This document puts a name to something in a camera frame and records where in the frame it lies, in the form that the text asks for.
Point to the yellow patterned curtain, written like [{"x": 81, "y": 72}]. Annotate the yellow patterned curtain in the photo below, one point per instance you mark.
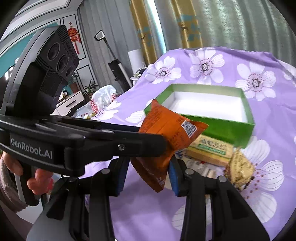
[{"x": 165, "y": 25}]

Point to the black floor vacuum cleaner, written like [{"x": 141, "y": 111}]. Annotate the black floor vacuum cleaner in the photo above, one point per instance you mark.
[{"x": 115, "y": 65}]

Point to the white cylindrical air purifier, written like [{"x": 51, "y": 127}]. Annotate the white cylindrical air purifier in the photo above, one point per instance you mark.
[{"x": 136, "y": 60}]

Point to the soda cracker packet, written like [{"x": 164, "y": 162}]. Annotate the soda cracker packet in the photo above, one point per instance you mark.
[{"x": 210, "y": 150}]

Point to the orange snack packet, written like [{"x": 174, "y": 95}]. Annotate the orange snack packet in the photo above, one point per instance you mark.
[{"x": 179, "y": 132}]

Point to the grey green curtain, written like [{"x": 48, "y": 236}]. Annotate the grey green curtain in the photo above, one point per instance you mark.
[{"x": 243, "y": 25}]

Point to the green cardboard box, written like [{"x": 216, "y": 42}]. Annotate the green cardboard box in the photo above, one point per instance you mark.
[{"x": 224, "y": 109}]

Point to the gold foil snack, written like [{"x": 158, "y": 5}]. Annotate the gold foil snack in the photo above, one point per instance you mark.
[{"x": 239, "y": 171}]

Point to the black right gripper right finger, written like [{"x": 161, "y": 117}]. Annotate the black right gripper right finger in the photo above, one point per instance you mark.
[{"x": 231, "y": 216}]

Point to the potted green plant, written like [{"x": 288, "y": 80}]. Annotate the potted green plant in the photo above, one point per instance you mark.
[{"x": 89, "y": 90}]

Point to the white TV cabinet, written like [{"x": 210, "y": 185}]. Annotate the white TV cabinet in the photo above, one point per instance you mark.
[{"x": 69, "y": 104}]

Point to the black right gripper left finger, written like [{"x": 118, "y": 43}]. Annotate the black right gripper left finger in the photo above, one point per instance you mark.
[{"x": 80, "y": 209}]

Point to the red Chinese knot ornament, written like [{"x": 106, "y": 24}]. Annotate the red Chinese knot ornament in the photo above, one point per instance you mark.
[{"x": 74, "y": 36}]

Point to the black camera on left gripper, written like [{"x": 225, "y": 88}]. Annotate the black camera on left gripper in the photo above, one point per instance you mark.
[{"x": 44, "y": 68}]

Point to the white red plastic bag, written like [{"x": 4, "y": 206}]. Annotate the white red plastic bag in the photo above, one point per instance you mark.
[{"x": 102, "y": 98}]

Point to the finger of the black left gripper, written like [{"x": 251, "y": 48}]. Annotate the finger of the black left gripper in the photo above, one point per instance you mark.
[{"x": 105, "y": 140}]

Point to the white blue snack packet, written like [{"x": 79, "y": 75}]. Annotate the white blue snack packet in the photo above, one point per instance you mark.
[{"x": 203, "y": 168}]

